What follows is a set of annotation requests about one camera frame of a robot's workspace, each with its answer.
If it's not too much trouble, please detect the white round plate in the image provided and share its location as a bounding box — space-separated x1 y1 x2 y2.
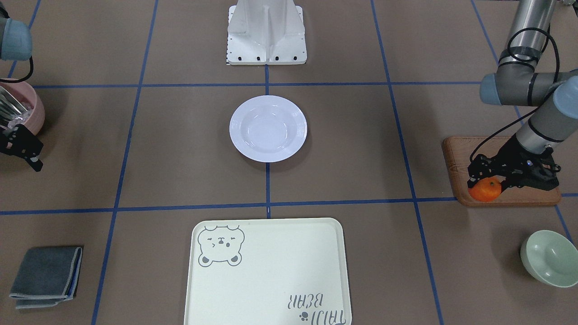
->
228 95 308 163

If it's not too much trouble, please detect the cream bear-print tray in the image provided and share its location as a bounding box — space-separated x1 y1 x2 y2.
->
183 218 353 325

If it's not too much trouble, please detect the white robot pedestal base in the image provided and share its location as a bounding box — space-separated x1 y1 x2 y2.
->
226 0 308 65

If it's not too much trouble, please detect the mint green bowl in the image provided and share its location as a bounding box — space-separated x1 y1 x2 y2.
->
520 230 578 288

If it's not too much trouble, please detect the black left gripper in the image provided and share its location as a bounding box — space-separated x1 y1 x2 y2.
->
467 135 561 191

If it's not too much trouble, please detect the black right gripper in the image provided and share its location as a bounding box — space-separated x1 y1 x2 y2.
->
0 124 44 172

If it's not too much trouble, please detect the pink bowl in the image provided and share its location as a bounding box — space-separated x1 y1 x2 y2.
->
1 82 45 135

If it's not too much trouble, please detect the folded grey cloth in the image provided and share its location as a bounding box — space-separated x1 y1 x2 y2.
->
9 246 84 309

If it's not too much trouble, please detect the orange mandarin fruit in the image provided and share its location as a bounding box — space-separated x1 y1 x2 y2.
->
468 176 502 202

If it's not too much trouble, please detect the metal scoop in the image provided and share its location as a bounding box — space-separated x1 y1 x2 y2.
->
0 86 33 130

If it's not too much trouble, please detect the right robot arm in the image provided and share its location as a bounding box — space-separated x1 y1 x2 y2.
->
1 5 44 172

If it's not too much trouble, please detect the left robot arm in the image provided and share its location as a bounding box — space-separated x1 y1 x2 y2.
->
468 0 578 191

